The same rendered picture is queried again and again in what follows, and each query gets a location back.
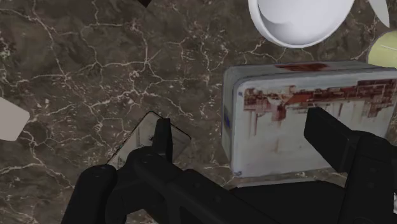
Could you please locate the white box with red print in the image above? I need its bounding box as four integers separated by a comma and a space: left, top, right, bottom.
221, 60, 397, 188

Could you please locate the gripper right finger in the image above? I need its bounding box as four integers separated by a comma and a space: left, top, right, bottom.
303, 106, 397, 224

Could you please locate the white curved object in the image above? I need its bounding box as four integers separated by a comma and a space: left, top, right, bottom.
368, 0, 391, 29

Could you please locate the pale green round object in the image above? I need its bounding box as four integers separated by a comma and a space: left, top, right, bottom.
366, 30, 397, 69

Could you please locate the flat white card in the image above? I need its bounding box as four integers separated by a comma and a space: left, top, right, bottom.
0, 97, 31, 142

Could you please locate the white bowl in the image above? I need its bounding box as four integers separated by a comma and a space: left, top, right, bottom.
247, 0, 355, 49

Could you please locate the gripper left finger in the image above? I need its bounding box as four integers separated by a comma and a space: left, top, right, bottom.
60, 117, 277, 224

